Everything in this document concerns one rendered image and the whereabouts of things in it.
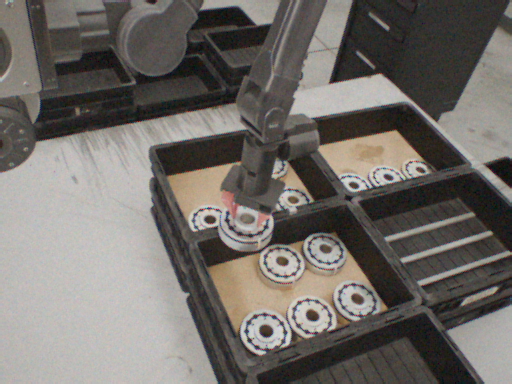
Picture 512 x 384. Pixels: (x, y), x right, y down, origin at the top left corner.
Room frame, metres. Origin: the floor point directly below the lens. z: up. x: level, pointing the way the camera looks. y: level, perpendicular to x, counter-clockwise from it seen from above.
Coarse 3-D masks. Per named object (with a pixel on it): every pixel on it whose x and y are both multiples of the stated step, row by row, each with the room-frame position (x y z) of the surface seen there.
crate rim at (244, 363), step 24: (288, 216) 0.77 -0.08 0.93; (360, 216) 0.82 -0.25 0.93; (192, 240) 0.65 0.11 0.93; (216, 288) 0.55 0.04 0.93; (408, 288) 0.64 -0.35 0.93; (216, 312) 0.51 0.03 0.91; (384, 312) 0.57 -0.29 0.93; (312, 336) 0.49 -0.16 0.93; (240, 360) 0.42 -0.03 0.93; (264, 360) 0.43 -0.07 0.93
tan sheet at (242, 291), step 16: (304, 240) 0.80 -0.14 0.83; (256, 256) 0.72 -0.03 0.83; (224, 272) 0.66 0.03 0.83; (240, 272) 0.67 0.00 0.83; (256, 272) 0.68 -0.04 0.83; (304, 272) 0.71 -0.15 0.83; (352, 272) 0.73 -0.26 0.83; (224, 288) 0.62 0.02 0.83; (240, 288) 0.63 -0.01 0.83; (256, 288) 0.64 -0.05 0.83; (272, 288) 0.65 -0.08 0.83; (304, 288) 0.66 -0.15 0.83; (320, 288) 0.67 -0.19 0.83; (224, 304) 0.58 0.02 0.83; (240, 304) 0.59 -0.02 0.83; (256, 304) 0.60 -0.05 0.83; (272, 304) 0.61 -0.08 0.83; (288, 304) 0.61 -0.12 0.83; (384, 304) 0.66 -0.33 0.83; (240, 320) 0.55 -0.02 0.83; (336, 320) 0.60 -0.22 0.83
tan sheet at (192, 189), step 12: (216, 168) 0.99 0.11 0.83; (228, 168) 1.00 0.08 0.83; (288, 168) 1.04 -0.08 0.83; (168, 180) 0.91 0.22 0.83; (180, 180) 0.92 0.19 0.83; (192, 180) 0.92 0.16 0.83; (204, 180) 0.93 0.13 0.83; (216, 180) 0.94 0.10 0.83; (288, 180) 1.00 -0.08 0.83; (300, 180) 1.01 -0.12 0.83; (180, 192) 0.87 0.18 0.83; (192, 192) 0.88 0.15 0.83; (204, 192) 0.89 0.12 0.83; (216, 192) 0.90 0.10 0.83; (180, 204) 0.84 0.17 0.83; (192, 204) 0.84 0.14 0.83; (204, 204) 0.85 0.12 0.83; (216, 204) 0.86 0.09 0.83
